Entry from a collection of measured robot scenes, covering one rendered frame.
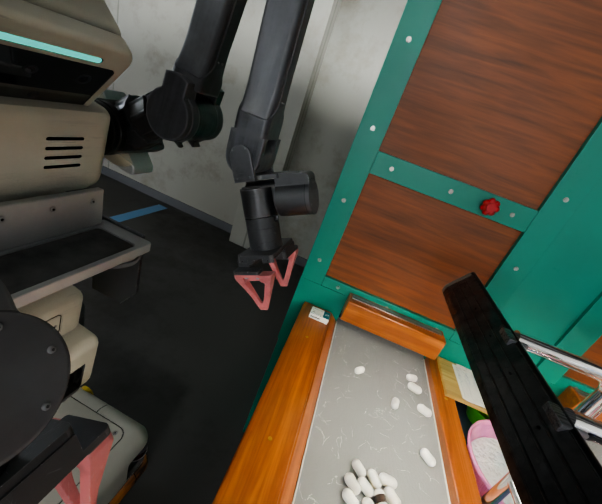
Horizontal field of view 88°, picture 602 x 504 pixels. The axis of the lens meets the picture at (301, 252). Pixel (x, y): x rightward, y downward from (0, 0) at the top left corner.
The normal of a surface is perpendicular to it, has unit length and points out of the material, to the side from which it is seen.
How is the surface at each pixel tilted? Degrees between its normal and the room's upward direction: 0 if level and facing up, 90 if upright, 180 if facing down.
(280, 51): 90
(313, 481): 0
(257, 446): 0
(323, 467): 0
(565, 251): 90
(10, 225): 90
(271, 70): 90
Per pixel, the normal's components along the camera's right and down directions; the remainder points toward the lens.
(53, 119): 0.85, 0.52
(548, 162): -0.24, 0.35
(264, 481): 0.32, -0.85
